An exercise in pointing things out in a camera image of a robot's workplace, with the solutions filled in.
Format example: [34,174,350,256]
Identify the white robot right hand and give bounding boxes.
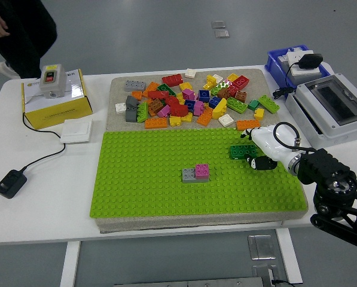
[240,125,301,172]

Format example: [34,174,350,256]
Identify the long dark green toy brick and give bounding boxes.
[229,144,260,161]

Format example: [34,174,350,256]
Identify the long orange toy brick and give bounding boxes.
[236,119,261,132]
[144,117,169,130]

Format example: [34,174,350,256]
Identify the long lime green toy brick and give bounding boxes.
[257,94,280,114]

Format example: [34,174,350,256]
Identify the yellow curved toy brick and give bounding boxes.
[212,97,228,120]

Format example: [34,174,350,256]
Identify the pink square toy brick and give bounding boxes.
[195,163,210,182]

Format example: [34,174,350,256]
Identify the grey square toy brick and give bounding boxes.
[182,168,197,183]

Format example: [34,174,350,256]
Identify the long red toy brick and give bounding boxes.
[147,90,170,100]

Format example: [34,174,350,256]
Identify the lime green studded baseplate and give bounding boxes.
[89,127,305,218]

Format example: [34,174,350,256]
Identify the grey sloped toy brick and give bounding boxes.
[125,95,139,110]

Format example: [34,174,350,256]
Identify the long grey toy brick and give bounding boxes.
[124,80,147,92]

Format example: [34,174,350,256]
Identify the person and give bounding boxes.
[0,0,59,80]

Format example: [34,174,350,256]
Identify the blue plastic bin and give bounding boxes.
[264,44,331,87]

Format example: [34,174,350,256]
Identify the white power socket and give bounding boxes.
[285,51,320,78]

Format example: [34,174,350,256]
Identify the black charger plug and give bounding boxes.
[297,53,324,71]

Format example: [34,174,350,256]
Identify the yellow cardboard box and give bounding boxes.
[21,68,93,130]

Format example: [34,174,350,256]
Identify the white table leg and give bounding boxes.
[275,228,304,284]
[60,241,81,287]

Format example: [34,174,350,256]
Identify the grey-brown foam mat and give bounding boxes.
[94,68,310,234]

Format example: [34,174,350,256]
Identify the black power adapter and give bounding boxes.
[0,169,28,200]

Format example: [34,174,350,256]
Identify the grey metal base bar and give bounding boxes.
[114,276,267,287]

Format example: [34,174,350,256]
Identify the black charger cable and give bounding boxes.
[272,62,300,100]

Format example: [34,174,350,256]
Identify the grey electrical enclosure box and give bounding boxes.
[285,72,357,149]

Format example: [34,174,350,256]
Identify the grey push-button switch box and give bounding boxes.
[39,64,67,99]

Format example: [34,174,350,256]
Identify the white wall switch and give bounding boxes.
[60,118,93,145]

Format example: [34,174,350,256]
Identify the black adapter cord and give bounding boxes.
[21,112,67,174]

